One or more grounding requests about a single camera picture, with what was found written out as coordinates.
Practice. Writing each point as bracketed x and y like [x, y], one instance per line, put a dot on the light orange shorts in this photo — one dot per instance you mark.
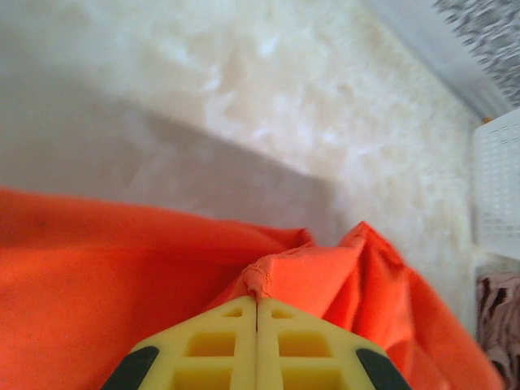
[101, 284]

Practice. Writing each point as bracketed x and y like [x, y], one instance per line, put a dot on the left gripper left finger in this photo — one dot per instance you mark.
[243, 349]

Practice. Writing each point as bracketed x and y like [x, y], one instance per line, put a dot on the white plastic basket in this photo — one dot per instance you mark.
[499, 183]

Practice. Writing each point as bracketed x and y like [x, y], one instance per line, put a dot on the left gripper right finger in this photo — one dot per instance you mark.
[270, 349]

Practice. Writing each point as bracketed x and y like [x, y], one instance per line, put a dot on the aluminium table back rail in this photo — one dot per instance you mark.
[447, 57]

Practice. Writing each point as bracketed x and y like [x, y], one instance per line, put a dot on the pink shorts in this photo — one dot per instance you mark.
[503, 321]

